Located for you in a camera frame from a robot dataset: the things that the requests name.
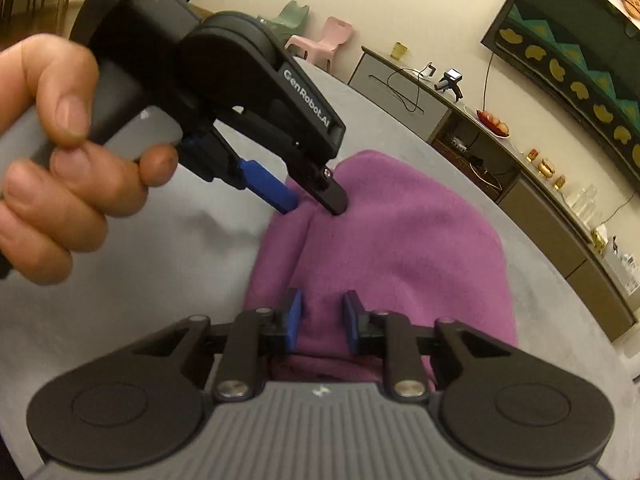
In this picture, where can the glass bottles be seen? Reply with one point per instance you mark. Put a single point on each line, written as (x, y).
(583, 202)

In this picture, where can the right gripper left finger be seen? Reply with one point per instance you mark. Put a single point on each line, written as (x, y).
(249, 344)

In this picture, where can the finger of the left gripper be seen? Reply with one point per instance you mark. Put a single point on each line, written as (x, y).
(319, 183)
(266, 186)

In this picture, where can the red fruit plate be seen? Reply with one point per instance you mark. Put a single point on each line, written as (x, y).
(494, 124)

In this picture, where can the purple sweatpants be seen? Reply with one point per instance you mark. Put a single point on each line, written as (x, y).
(405, 244)

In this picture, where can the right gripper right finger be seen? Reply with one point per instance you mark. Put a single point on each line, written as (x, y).
(393, 339)

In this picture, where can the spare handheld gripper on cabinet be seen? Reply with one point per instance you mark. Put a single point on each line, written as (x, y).
(450, 81)

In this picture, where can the person's left hand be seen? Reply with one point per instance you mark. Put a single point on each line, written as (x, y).
(49, 214)

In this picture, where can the green plastic chair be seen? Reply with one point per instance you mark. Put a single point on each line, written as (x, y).
(291, 21)

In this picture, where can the gold ornaments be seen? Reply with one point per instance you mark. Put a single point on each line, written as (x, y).
(545, 168)

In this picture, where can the wall-mounted television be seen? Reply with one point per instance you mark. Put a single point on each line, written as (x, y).
(584, 53)

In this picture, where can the yellow cup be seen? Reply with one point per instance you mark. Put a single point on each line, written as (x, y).
(398, 51)

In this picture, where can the long grey TV cabinet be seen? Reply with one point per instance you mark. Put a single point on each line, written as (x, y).
(502, 173)

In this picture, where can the pink plastic chair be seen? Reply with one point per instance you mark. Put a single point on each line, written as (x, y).
(335, 33)

